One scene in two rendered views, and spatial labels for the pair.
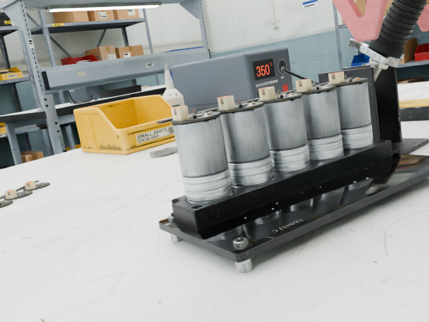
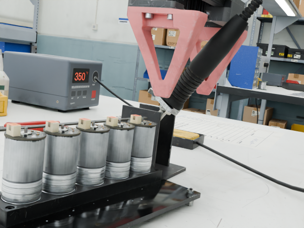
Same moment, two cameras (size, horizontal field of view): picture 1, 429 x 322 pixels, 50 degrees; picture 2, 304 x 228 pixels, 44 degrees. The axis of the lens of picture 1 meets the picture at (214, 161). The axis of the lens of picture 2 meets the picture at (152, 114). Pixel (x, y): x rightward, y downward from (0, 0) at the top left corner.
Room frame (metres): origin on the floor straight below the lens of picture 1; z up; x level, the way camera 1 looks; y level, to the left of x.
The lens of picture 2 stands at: (-0.01, 0.01, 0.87)
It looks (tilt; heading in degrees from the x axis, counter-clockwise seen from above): 9 degrees down; 340
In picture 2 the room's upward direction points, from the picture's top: 7 degrees clockwise
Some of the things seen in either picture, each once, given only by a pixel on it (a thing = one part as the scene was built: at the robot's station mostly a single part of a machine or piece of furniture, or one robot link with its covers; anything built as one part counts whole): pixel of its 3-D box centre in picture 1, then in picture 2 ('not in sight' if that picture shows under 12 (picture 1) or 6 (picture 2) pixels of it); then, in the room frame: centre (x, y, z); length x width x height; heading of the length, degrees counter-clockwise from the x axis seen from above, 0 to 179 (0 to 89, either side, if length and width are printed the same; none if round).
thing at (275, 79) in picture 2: not in sight; (273, 79); (2.48, -1.88, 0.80); 0.15 x 0.12 x 0.10; 38
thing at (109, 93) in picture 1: (120, 91); not in sight; (3.17, 0.54, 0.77); 0.24 x 0.16 x 0.04; 133
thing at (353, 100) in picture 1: (350, 119); (138, 149); (0.29, -0.09, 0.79); 0.02 x 0.02 x 0.05
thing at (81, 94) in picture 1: (83, 94); not in sight; (2.95, 0.73, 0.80); 0.15 x 0.12 x 0.10; 63
